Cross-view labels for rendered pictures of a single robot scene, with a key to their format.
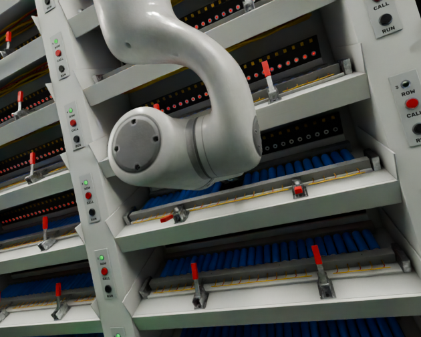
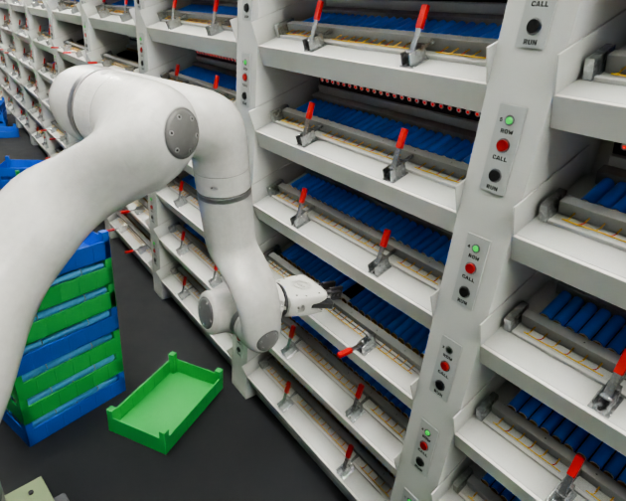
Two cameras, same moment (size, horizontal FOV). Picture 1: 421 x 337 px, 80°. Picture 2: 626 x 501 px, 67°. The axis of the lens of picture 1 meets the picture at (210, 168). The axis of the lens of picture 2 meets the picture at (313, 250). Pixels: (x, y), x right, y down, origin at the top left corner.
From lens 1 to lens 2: 0.79 m
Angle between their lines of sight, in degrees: 42
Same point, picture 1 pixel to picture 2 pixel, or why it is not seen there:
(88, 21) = (274, 60)
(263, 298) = (320, 385)
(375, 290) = (377, 439)
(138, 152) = (205, 318)
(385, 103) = (432, 349)
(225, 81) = (243, 320)
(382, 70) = (442, 325)
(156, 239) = not seen: hidden behind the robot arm
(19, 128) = not seen: hidden behind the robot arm
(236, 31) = (372, 188)
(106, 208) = not seen: hidden behind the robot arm
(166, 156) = (213, 330)
